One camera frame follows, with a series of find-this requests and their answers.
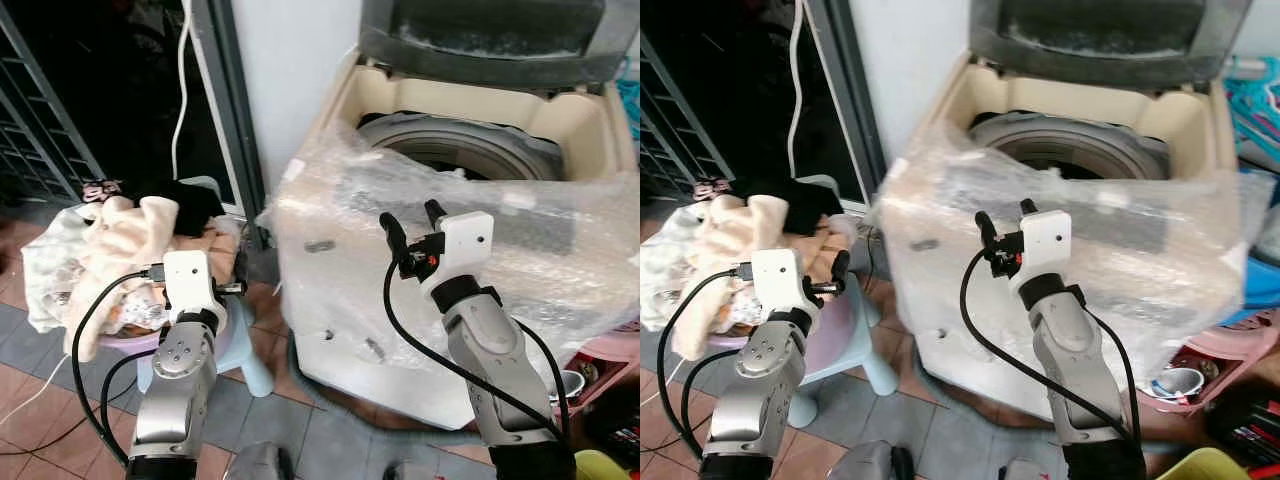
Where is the grey washing machine drum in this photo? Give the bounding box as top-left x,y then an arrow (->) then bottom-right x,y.
967,109 -> 1173,182
356,110 -> 567,184

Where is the cream top-load washing machine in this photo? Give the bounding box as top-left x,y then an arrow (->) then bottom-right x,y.
274,0 -> 641,434
880,0 -> 1273,423

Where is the grey washing machine lid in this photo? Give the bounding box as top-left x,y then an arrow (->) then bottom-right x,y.
967,0 -> 1254,97
357,0 -> 641,93

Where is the lavender plastic stool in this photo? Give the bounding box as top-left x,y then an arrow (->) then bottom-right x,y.
98,175 -> 277,400
700,174 -> 902,398

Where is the clear bubble wrap sheet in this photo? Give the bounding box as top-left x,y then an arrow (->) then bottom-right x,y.
867,124 -> 1280,338
257,124 -> 641,347

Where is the black garment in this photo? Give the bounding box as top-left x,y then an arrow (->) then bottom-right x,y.
729,179 -> 847,237
124,179 -> 227,240

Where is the orange patterned garment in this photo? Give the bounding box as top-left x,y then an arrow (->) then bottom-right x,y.
714,288 -> 763,338
108,288 -> 173,338

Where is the cream fleece towel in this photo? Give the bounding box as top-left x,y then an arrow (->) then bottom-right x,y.
64,194 -> 217,364
671,192 -> 833,362

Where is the white cloth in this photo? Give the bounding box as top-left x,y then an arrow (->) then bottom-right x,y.
640,214 -> 703,332
21,204 -> 102,334

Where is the grey left robot leg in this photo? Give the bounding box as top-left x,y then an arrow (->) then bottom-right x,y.
827,439 -> 917,480

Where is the steel cup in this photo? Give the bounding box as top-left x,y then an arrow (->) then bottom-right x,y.
1149,366 -> 1209,402
547,369 -> 589,404

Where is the pink plastic basket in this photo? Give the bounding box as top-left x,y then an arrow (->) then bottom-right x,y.
1138,304 -> 1280,417
553,324 -> 641,417

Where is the grey window grille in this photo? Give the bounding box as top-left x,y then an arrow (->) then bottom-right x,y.
0,8 -> 103,207
640,38 -> 703,202

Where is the blue plastic tub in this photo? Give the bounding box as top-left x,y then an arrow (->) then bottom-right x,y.
1242,254 -> 1280,324

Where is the black crate with red items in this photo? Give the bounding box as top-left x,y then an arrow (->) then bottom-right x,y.
1204,384 -> 1280,473
584,384 -> 641,473

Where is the yellow plastic container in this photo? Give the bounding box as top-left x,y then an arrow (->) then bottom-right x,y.
1179,446 -> 1254,480
572,448 -> 634,480

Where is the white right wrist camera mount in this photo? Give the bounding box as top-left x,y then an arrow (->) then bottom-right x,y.
1005,209 -> 1074,293
419,211 -> 497,297

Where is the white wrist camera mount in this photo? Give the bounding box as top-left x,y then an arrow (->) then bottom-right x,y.
161,249 -> 228,323
1005,209 -> 1074,293
419,211 -> 497,297
749,247 -> 817,321

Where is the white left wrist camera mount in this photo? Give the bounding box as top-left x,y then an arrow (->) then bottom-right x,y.
749,247 -> 817,321
161,249 -> 228,323

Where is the grey door frame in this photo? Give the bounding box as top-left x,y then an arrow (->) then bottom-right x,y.
189,0 -> 270,247
804,0 -> 887,242

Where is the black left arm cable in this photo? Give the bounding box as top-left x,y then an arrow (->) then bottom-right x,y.
655,263 -> 754,461
69,265 -> 167,467

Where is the white hanging hose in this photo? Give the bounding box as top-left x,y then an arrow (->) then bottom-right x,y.
786,0 -> 808,180
170,0 -> 195,182

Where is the black floor cable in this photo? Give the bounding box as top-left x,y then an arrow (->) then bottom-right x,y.
640,418 -> 693,457
0,398 -> 107,458

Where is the white floor cable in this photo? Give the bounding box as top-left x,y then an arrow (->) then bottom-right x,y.
0,351 -> 74,430

